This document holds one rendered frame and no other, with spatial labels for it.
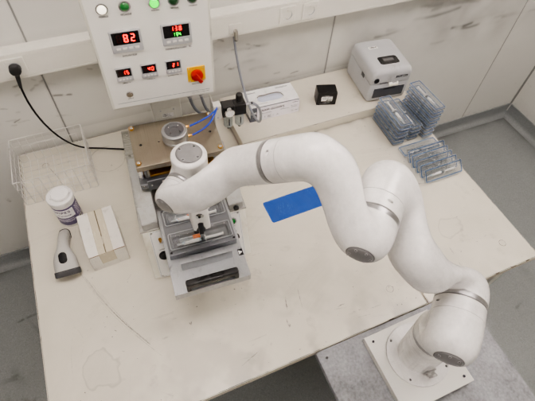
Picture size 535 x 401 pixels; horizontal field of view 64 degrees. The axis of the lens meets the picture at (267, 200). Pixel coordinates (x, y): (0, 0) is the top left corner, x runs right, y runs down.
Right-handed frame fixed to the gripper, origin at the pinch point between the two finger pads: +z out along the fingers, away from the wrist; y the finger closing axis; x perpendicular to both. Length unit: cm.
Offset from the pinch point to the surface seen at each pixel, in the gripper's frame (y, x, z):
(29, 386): 5, 84, 105
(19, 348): 24, 88, 105
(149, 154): 25.4, 8.9, -6.2
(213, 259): -8.3, -2.0, 6.0
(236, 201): 11.0, -14.4, 8.0
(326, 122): 53, -67, 25
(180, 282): -11.9, 8.7, 7.6
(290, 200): 20, -39, 29
